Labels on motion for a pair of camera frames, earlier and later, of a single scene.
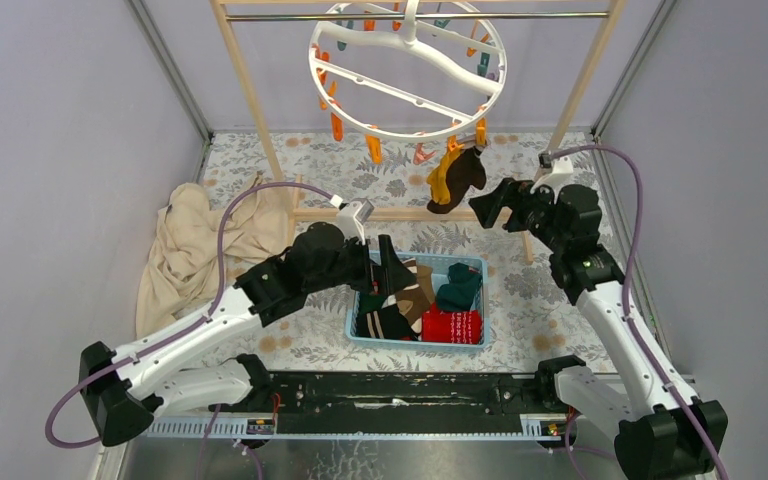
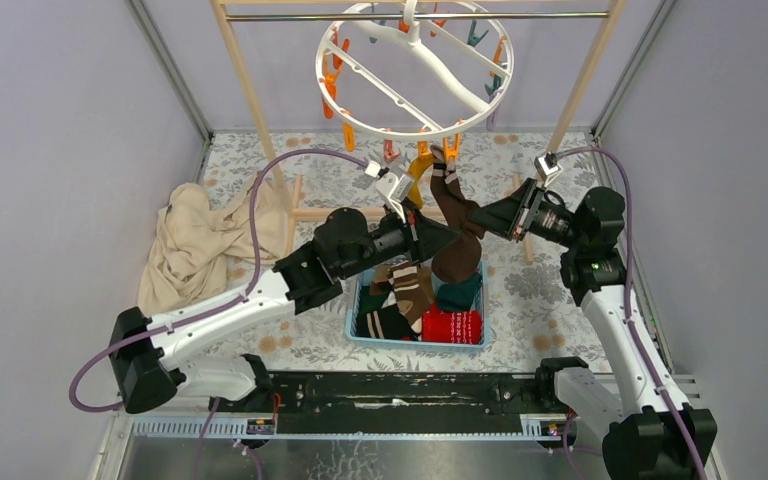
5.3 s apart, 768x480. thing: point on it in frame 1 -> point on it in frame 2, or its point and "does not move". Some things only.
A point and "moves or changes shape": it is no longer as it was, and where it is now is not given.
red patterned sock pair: x=451 y=326 does not move
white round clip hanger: x=407 y=70 does not move
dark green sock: x=370 y=303 does not move
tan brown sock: x=425 y=281 moves or changes shape
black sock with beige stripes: x=387 y=322 does not move
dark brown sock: x=466 y=172 -> x=461 y=259
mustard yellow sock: x=437 y=179 -> x=416 y=169
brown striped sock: x=412 y=302 does not move
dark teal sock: x=459 y=293 does not move
